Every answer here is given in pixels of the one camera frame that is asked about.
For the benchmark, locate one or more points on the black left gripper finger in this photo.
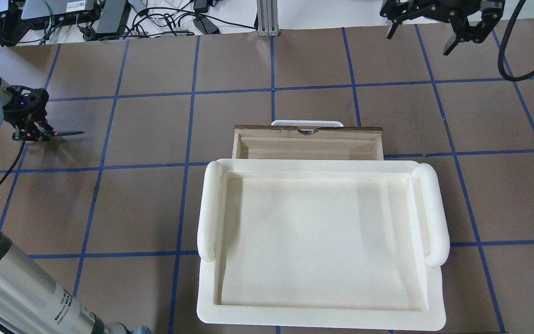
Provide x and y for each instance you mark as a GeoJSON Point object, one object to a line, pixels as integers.
{"type": "Point", "coordinates": [22, 135]}
{"type": "Point", "coordinates": [42, 129]}

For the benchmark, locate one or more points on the black power adapter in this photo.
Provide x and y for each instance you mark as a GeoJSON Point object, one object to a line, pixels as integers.
{"type": "Point", "coordinates": [113, 19]}

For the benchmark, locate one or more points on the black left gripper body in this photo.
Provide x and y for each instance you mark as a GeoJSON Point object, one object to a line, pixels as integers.
{"type": "Point", "coordinates": [22, 111]}

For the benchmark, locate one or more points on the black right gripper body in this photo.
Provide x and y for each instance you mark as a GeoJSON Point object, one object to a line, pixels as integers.
{"type": "Point", "coordinates": [462, 19]}

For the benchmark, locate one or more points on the orange grey scissors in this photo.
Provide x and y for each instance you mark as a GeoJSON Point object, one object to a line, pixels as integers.
{"type": "Point", "coordinates": [46, 136]}

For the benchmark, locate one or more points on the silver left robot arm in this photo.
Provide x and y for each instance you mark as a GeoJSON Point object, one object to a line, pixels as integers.
{"type": "Point", "coordinates": [31, 301]}

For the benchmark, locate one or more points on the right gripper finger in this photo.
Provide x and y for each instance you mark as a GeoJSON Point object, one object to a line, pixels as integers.
{"type": "Point", "coordinates": [464, 32]}
{"type": "Point", "coordinates": [393, 26]}

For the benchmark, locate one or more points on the aluminium frame post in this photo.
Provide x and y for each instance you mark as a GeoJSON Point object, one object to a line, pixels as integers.
{"type": "Point", "coordinates": [267, 18]}

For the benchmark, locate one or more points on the wooden drawer with white handle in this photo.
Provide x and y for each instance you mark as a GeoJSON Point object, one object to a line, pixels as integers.
{"type": "Point", "coordinates": [308, 140]}

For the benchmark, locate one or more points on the white plastic tray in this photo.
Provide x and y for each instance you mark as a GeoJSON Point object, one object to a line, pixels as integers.
{"type": "Point", "coordinates": [328, 244]}

